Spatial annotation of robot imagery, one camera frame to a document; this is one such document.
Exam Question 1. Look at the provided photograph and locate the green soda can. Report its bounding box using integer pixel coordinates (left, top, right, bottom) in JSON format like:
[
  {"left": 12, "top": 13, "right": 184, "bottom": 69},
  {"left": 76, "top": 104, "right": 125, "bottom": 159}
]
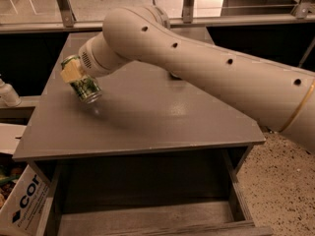
[{"left": 61, "top": 55, "right": 101, "bottom": 104}]

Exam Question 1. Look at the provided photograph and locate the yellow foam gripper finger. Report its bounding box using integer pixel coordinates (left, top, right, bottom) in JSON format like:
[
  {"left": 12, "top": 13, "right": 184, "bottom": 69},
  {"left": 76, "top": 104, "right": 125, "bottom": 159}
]
[{"left": 60, "top": 59, "right": 85, "bottom": 83}]

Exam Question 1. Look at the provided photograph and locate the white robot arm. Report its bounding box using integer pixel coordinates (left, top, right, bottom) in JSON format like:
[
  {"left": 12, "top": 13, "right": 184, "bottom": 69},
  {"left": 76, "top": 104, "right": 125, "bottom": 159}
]
[{"left": 61, "top": 6, "right": 315, "bottom": 152}]

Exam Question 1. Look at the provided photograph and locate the metal railing frame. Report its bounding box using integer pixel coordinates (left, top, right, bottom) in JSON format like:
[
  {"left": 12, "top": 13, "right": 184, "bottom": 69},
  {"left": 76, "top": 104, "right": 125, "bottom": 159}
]
[{"left": 0, "top": 0, "right": 315, "bottom": 33}]

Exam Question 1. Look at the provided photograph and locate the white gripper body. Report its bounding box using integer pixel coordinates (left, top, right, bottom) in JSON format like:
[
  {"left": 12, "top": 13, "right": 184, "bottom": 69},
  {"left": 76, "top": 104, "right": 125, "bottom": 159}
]
[{"left": 79, "top": 33, "right": 128, "bottom": 78}]

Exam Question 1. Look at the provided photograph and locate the white plastic bottle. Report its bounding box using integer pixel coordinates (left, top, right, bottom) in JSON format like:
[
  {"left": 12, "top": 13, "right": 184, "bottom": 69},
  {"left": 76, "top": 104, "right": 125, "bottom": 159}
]
[{"left": 0, "top": 78, "right": 22, "bottom": 107}]

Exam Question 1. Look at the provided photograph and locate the white cardboard box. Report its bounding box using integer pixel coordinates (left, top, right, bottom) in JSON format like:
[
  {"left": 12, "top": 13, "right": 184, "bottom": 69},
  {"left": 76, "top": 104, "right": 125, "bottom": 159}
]
[{"left": 0, "top": 123, "right": 49, "bottom": 236}]

